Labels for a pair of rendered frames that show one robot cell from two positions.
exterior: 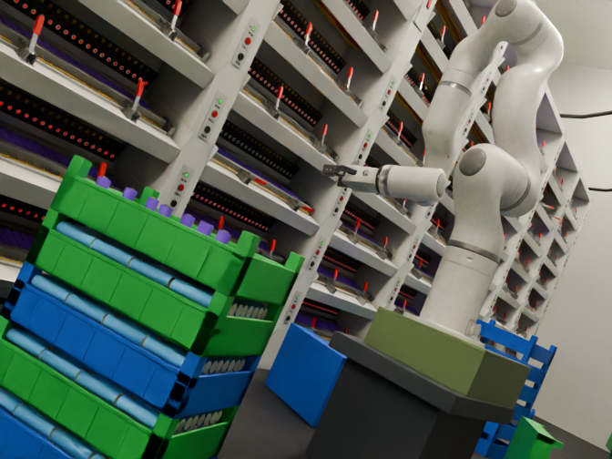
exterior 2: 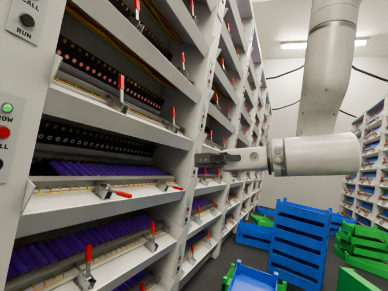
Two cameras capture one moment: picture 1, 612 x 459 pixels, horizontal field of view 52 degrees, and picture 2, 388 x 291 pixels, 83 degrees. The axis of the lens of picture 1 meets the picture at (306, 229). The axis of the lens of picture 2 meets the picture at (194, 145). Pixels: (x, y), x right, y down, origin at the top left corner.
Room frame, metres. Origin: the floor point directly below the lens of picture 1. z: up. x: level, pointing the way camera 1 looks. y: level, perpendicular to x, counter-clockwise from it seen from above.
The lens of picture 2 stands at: (1.21, 0.13, 0.64)
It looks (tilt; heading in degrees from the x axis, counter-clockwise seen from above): 4 degrees up; 349
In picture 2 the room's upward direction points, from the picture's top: 9 degrees clockwise
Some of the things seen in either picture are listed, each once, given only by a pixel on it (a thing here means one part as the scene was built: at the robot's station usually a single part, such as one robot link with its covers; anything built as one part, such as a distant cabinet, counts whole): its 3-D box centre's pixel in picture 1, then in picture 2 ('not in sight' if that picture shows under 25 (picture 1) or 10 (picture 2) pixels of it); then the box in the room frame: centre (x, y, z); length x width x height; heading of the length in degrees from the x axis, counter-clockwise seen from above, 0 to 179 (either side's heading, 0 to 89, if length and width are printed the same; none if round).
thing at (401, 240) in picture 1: (417, 186); (223, 131); (2.76, -0.37, 0.89); 0.20 x 0.09 x 1.78; 56
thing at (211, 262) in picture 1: (183, 233); not in sight; (0.90, 0.16, 0.36); 0.30 x 0.20 x 0.08; 70
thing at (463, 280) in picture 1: (457, 293); not in sight; (1.41, -0.37, 0.47); 0.19 x 0.19 x 0.18
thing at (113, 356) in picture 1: (137, 336); not in sight; (0.90, 0.16, 0.20); 0.30 x 0.20 x 0.08; 70
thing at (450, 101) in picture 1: (436, 147); (319, 107); (1.64, -0.23, 0.80); 0.16 x 0.09 x 0.30; 146
